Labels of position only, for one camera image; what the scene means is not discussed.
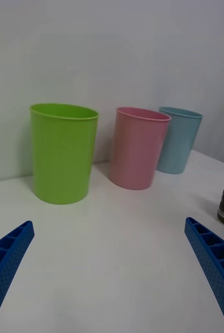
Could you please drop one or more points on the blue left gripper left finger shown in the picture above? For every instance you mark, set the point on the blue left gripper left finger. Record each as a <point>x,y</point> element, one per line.
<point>5,256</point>

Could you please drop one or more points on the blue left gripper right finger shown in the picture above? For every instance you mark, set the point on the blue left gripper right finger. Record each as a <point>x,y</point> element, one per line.
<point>216,256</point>

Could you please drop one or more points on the green plastic bin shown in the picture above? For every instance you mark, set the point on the green plastic bin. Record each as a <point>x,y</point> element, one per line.
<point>61,156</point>

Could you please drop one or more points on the pale blue plastic bin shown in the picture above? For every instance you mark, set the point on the pale blue plastic bin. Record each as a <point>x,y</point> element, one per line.
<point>178,143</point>

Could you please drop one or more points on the pink plastic bin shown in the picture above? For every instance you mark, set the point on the pink plastic bin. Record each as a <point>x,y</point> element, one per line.
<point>136,151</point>

